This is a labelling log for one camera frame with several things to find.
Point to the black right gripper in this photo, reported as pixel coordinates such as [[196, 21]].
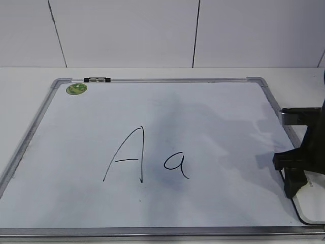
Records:
[[308, 156]]

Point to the white board eraser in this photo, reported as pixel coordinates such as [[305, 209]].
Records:
[[306, 207]]

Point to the round green magnet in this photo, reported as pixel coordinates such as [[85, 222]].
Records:
[[76, 89]]

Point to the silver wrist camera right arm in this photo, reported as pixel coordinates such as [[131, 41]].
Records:
[[299, 116]]

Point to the white board with aluminium frame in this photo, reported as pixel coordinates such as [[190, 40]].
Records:
[[150, 159]]

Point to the black and clear frame clip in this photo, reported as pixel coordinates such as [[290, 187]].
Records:
[[96, 80]]

